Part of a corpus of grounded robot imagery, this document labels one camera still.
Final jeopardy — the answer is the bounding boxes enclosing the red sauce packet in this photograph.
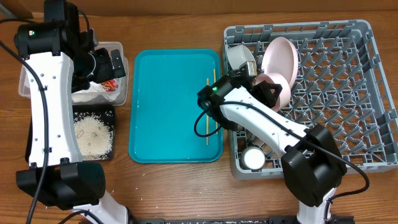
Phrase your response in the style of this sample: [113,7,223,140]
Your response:
[101,79,119,92]

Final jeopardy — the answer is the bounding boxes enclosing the grey bowl with rice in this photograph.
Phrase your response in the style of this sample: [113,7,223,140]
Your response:
[226,45,255,70]

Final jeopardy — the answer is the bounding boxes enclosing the small pink-white bowl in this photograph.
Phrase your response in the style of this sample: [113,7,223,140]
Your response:
[255,73,291,112]

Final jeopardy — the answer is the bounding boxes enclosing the white napkin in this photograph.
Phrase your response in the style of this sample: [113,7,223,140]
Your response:
[72,82,121,103]

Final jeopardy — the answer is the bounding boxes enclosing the wooden chopstick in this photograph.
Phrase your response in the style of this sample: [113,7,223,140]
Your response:
[213,68,218,134]
[206,78,210,146]

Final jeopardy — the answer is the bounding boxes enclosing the large white plate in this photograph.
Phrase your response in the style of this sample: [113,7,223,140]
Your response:
[261,37,299,88]

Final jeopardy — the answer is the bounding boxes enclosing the white cup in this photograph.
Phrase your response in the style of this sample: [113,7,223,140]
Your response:
[241,146,266,170]

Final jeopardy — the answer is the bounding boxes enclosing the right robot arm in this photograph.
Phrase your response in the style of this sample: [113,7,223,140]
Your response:
[197,65,347,223]

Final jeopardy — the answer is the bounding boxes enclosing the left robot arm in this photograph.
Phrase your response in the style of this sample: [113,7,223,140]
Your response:
[14,1,135,223]

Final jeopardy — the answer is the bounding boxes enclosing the clear plastic waste bin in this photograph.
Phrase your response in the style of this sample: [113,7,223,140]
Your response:
[21,42,128,114]

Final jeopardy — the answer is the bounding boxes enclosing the grey dishwasher rack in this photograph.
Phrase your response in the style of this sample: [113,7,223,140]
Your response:
[223,20,397,173]

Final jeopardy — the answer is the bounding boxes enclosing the teal serving tray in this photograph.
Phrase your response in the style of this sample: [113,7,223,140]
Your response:
[129,49,224,164]

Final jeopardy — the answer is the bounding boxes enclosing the black plastic tray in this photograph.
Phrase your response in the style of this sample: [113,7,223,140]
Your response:
[24,103,116,162]

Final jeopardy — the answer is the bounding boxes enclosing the pile of rice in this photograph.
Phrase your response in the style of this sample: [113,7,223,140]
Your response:
[74,112,113,161]

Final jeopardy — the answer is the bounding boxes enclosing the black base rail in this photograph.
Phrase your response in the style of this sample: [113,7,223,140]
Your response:
[127,214,355,224]

